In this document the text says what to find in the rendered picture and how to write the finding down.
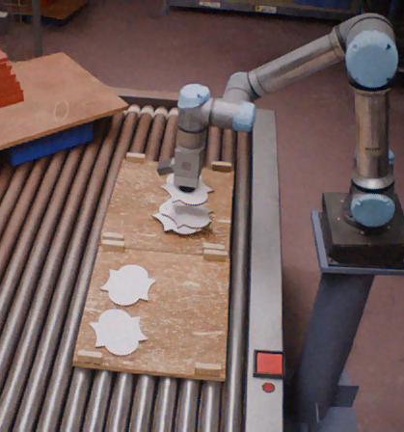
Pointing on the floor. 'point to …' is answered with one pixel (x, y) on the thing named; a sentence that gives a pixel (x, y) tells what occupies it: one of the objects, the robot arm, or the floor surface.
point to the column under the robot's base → (328, 348)
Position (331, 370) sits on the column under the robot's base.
